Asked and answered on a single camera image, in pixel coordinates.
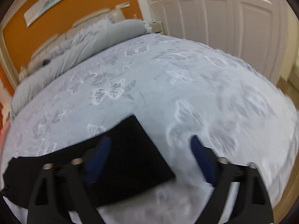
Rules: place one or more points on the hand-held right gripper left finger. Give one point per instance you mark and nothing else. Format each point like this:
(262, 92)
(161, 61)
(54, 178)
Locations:
(98, 161)

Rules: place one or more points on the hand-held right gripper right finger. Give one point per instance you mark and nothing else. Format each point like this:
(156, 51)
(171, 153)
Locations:
(203, 158)

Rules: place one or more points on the black pants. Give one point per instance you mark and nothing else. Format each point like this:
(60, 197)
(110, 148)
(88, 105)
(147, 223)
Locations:
(140, 158)

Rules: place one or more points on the grey butterfly print bedspread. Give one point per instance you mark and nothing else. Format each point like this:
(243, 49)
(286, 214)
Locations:
(163, 86)

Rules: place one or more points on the rolled grey duvet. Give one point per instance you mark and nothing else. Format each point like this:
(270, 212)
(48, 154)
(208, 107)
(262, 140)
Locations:
(126, 29)

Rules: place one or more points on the white nightstand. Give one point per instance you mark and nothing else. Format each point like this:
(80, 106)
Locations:
(156, 26)

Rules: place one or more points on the white panelled wardrobe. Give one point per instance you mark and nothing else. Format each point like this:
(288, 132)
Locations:
(210, 16)

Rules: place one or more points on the beige padded headboard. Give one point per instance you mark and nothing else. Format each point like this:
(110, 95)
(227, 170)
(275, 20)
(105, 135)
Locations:
(91, 17)

